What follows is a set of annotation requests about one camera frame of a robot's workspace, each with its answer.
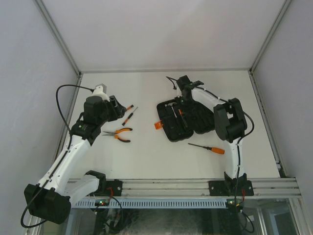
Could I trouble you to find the black handle claw hammer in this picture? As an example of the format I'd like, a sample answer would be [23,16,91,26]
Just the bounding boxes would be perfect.
[165,102,178,118]

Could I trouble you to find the black plastic tool case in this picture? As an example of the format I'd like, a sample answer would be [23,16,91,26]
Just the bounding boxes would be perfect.
[155,97,215,142]

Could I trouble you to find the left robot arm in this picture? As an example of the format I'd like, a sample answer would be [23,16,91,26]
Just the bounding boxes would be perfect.
[24,95,126,224]

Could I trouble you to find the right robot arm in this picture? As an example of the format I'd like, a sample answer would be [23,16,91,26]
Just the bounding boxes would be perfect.
[176,75,247,195]

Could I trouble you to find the small precision screwdriver lower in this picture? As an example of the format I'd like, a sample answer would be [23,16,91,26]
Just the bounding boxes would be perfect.
[122,107,138,126]

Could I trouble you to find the right camera black cable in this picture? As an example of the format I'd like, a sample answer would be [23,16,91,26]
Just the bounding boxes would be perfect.
[165,76,255,147]

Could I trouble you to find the camera black cable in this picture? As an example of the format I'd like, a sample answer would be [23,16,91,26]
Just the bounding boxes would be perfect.
[55,84,95,133]
[165,76,255,147]

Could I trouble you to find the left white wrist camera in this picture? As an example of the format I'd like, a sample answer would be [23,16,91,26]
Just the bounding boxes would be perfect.
[91,84,110,101]

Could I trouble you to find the left camera black cable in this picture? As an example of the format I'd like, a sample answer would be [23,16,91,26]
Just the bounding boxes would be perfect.
[55,84,95,133]

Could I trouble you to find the orange handle needle-nose pliers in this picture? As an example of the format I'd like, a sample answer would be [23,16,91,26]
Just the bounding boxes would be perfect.
[102,127,134,143]

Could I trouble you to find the orange handle screwdriver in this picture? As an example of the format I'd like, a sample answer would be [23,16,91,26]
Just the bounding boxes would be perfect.
[188,143,225,155]

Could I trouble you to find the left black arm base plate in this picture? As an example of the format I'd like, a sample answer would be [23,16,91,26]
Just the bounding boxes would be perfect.
[85,170,123,196]

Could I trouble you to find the blue slotted cable duct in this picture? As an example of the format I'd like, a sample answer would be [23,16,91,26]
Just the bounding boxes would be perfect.
[72,198,227,209]

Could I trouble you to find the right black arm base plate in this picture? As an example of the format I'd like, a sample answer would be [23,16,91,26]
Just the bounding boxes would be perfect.
[208,180,254,196]

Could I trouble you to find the aluminium front rail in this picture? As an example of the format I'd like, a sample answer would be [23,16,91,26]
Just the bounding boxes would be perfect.
[121,178,301,199]

